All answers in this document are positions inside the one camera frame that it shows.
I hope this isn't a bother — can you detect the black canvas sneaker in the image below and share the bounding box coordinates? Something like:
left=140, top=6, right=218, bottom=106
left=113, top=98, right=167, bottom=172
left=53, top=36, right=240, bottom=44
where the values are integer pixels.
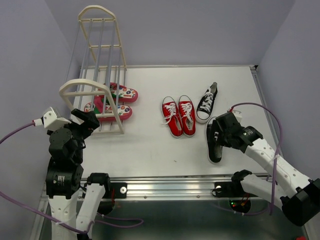
left=205, top=117, right=223, bottom=164
left=195, top=82, right=218, bottom=124

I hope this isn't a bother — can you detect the pink sandal with green strap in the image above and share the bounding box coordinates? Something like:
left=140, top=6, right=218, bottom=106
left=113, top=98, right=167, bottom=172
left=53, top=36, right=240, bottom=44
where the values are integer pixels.
left=83, top=102, right=133, bottom=123

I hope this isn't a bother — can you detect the cream shoe shelf with metal rods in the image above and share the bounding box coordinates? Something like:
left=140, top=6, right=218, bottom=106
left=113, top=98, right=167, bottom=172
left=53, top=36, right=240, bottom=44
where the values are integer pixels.
left=59, top=5, right=127, bottom=134

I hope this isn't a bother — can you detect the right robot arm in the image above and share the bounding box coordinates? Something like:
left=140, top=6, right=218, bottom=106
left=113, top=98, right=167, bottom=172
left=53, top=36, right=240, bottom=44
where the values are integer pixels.
left=206, top=112, right=320, bottom=227

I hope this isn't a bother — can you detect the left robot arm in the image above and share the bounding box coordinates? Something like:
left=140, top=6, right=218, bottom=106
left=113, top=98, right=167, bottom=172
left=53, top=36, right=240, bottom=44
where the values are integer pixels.
left=41, top=107, right=111, bottom=240

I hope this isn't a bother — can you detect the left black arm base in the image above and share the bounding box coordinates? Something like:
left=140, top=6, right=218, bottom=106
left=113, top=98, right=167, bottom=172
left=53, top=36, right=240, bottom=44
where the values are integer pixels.
left=78, top=178, right=128, bottom=217

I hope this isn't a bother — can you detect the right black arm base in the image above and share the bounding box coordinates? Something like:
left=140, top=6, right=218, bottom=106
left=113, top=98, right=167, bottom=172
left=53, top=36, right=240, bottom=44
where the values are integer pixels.
left=211, top=181, right=253, bottom=214

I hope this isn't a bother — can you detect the red canvas sneaker right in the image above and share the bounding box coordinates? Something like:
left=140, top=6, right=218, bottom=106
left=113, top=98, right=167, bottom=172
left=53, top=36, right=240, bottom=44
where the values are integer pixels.
left=178, top=95, right=196, bottom=137

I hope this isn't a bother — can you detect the red canvas sneaker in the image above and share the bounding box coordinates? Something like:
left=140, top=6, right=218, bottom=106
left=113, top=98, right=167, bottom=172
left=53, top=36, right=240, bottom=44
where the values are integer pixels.
left=178, top=95, right=196, bottom=137
left=161, top=96, right=184, bottom=138

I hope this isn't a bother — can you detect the red canvas sneaker left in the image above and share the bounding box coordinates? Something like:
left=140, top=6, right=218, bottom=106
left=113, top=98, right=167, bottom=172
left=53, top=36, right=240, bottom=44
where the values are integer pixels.
left=161, top=96, right=184, bottom=138

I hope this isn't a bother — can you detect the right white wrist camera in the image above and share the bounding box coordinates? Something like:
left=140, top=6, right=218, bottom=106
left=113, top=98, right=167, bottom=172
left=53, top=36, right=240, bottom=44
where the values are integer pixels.
left=229, top=109, right=243, bottom=121

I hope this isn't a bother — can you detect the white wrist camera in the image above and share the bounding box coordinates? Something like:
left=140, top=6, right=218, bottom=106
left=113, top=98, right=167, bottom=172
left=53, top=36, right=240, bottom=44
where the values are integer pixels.
left=32, top=107, right=71, bottom=132
left=229, top=109, right=243, bottom=121

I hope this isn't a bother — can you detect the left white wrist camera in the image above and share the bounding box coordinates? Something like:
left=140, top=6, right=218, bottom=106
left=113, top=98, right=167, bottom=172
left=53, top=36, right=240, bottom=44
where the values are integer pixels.
left=32, top=107, right=71, bottom=132

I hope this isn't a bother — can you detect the aluminium mounting rail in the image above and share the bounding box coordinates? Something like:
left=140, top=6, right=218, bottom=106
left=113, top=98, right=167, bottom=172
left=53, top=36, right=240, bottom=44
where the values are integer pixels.
left=39, top=177, right=306, bottom=201

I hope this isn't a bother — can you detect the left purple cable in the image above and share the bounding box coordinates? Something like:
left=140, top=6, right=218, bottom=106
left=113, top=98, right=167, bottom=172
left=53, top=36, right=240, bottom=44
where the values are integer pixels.
left=0, top=121, right=145, bottom=235

